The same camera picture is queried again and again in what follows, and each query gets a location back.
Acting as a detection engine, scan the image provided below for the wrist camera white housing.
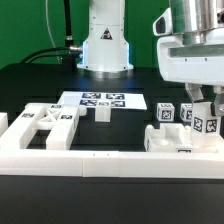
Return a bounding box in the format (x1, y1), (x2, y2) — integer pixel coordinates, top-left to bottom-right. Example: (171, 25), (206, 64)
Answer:
(153, 8), (173, 36)

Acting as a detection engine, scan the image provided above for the black cable bundle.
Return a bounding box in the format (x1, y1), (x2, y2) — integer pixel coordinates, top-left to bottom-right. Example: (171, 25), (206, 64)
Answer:
(20, 0), (84, 64)

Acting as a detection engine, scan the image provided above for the white tagged cube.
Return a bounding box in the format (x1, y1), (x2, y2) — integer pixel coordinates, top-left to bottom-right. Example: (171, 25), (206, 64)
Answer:
(180, 103), (193, 122)
(157, 103), (175, 122)

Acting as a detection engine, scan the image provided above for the white tagged cube left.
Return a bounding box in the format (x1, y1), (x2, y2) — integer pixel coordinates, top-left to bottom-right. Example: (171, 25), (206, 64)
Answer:
(157, 103), (175, 122)

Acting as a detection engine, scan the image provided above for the thin white cable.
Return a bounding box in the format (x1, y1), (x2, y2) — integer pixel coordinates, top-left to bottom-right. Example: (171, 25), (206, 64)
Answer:
(45, 0), (63, 64)

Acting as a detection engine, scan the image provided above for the white tagged cube right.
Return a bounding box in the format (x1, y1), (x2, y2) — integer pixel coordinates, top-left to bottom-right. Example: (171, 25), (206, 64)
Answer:
(180, 103), (193, 122)

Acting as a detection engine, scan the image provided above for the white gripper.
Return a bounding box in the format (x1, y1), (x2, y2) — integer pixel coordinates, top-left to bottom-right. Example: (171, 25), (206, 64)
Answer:
(157, 31), (224, 116)

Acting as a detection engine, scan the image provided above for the white chair back part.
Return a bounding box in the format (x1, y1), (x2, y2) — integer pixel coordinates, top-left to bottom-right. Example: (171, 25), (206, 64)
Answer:
(0, 103), (87, 150)

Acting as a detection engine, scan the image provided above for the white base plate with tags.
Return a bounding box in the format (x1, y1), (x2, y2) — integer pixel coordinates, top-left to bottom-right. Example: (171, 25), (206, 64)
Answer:
(58, 91), (147, 110)

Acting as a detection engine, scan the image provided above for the white chair seat part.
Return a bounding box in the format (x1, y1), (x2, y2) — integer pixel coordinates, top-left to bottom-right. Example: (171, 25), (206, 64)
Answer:
(143, 122), (224, 154)

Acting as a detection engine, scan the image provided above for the white block at left edge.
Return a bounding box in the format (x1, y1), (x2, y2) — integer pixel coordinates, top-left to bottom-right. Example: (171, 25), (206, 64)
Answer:
(0, 112), (8, 137)

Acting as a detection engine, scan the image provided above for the white U-shaped fence frame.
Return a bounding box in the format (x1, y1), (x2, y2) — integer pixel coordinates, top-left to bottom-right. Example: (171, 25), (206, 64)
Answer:
(0, 144), (224, 179)

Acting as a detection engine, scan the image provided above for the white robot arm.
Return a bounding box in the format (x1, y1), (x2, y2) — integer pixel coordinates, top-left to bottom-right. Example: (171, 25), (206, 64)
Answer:
(78, 0), (224, 116)

